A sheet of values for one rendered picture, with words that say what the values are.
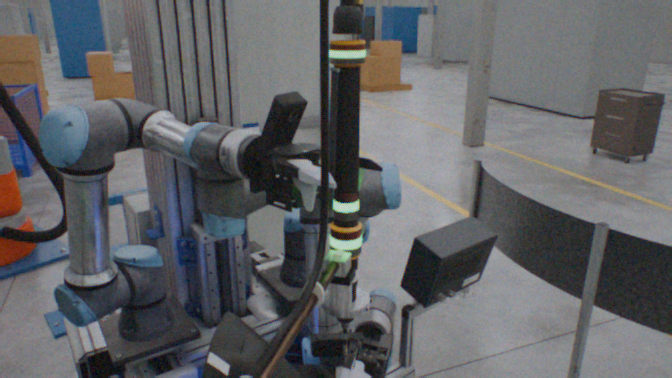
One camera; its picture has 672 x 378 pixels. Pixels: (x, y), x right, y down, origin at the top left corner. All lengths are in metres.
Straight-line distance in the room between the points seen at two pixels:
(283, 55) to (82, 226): 1.72
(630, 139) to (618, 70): 3.61
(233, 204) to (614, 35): 10.11
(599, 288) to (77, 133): 2.26
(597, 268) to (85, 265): 2.11
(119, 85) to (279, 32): 7.37
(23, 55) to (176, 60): 7.12
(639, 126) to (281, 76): 5.62
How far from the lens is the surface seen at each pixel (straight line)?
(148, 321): 1.43
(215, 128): 0.83
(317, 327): 1.21
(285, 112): 0.68
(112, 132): 1.13
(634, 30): 11.09
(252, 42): 2.60
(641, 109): 7.45
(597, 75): 10.56
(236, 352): 0.71
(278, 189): 0.71
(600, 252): 2.56
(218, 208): 0.85
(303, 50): 2.76
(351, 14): 0.61
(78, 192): 1.17
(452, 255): 1.41
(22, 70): 8.57
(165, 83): 1.47
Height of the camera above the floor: 1.84
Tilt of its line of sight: 19 degrees down
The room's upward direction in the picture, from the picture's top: straight up
